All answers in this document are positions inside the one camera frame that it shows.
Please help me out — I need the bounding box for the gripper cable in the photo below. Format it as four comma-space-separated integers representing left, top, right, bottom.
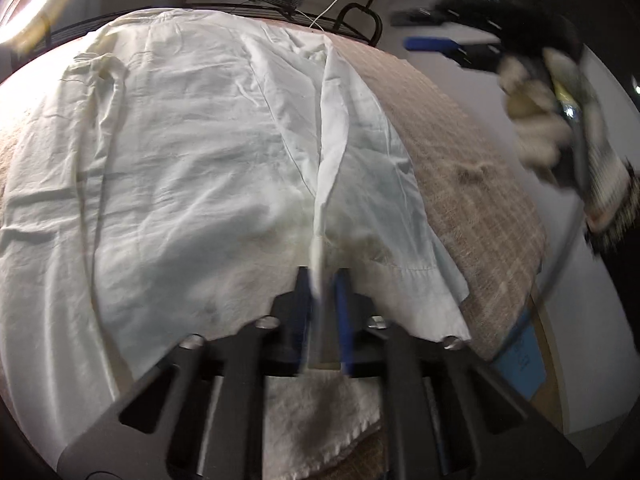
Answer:
492, 120, 590, 361

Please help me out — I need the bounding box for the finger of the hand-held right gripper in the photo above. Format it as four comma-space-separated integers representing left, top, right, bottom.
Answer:
403, 36, 503, 70
391, 9, 453, 29

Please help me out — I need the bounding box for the black metal clothes rack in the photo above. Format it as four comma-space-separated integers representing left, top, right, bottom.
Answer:
42, 0, 401, 47

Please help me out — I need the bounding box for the person's right hand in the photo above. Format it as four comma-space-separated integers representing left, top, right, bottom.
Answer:
499, 49, 632, 213

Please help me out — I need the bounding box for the white terry cloth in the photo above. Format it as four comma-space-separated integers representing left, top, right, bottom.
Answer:
262, 374, 385, 480

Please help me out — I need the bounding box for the black metal tube frame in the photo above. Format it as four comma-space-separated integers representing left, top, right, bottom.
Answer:
335, 3, 384, 47

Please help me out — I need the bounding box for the brown cardboard sheet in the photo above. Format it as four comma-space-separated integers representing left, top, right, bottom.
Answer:
500, 297, 567, 433

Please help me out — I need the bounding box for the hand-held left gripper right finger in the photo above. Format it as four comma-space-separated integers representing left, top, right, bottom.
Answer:
332, 268, 531, 480

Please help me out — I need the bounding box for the white lamp cable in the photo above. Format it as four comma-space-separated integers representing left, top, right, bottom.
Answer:
309, 0, 367, 32

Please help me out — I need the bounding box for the person's right forearm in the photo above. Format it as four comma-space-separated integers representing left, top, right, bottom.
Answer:
582, 157, 640, 257

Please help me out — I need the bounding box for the beige plaid blanket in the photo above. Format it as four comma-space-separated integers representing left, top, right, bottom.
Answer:
0, 10, 547, 480

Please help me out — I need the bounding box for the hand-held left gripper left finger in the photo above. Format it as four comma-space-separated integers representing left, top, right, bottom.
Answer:
117, 266, 314, 480

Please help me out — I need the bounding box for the blue paper sheet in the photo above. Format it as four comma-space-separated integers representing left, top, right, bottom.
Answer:
492, 329, 547, 399

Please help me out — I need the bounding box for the white garment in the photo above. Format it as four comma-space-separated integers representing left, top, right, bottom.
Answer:
0, 7, 473, 467

